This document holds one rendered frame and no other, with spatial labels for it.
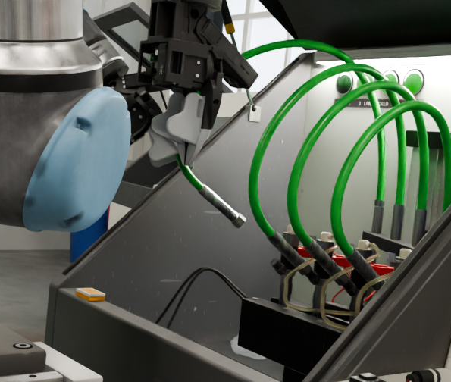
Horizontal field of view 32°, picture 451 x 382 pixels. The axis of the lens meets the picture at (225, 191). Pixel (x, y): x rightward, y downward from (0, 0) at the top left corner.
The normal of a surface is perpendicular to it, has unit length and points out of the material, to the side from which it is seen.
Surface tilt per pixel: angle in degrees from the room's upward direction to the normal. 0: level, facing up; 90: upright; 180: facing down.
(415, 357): 90
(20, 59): 59
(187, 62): 90
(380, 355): 90
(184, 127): 93
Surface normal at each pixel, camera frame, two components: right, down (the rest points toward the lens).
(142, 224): 0.59, 0.10
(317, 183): -0.80, -0.05
